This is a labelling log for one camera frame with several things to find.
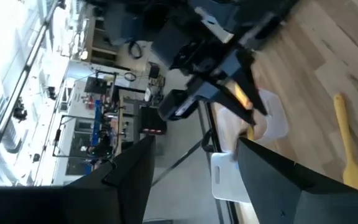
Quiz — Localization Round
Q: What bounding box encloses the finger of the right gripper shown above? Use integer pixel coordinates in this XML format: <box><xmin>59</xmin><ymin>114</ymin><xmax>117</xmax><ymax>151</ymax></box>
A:
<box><xmin>186</xmin><ymin>77</ymin><xmax>256</xmax><ymax>126</ymax></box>
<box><xmin>236</xmin><ymin>49</ymin><xmax>269</xmax><ymax>116</ymax></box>

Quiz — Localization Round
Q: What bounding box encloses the black computer tower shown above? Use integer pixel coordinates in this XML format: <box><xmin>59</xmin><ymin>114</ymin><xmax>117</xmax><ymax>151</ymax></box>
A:
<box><xmin>137</xmin><ymin>105</ymin><xmax>168</xmax><ymax>136</ymax></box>

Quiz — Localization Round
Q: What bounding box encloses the small white plastic bin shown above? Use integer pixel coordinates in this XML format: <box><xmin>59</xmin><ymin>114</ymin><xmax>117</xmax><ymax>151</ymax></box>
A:
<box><xmin>209</xmin><ymin>151</ymin><xmax>251</xmax><ymax>205</ymax></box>

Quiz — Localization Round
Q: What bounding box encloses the long ceiling light bar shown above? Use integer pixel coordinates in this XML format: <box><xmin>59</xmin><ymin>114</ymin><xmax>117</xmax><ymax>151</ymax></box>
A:
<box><xmin>0</xmin><ymin>0</ymin><xmax>58</xmax><ymax>184</ymax></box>

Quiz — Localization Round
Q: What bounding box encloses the black aluminium table frame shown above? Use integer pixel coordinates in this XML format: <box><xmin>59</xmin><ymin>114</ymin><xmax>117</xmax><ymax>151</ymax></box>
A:
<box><xmin>197</xmin><ymin>102</ymin><xmax>239</xmax><ymax>224</ymax></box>

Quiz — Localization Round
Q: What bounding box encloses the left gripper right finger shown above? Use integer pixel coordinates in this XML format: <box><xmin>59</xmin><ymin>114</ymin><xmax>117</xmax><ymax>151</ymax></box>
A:
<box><xmin>236</xmin><ymin>137</ymin><xmax>354</xmax><ymax>224</ymax></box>

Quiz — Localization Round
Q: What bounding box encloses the clear plastic bin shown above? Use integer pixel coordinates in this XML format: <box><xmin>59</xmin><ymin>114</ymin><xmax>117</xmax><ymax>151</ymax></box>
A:
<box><xmin>211</xmin><ymin>88</ymin><xmax>290</xmax><ymax>153</ymax></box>

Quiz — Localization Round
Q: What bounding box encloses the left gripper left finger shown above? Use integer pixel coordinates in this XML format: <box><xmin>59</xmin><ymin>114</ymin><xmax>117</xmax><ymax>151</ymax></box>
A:
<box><xmin>63</xmin><ymin>136</ymin><xmax>157</xmax><ymax>224</ymax></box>

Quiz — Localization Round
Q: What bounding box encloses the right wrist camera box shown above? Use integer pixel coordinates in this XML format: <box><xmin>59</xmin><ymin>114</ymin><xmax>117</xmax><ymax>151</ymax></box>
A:
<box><xmin>157</xmin><ymin>88</ymin><xmax>200</xmax><ymax>122</ymax></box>

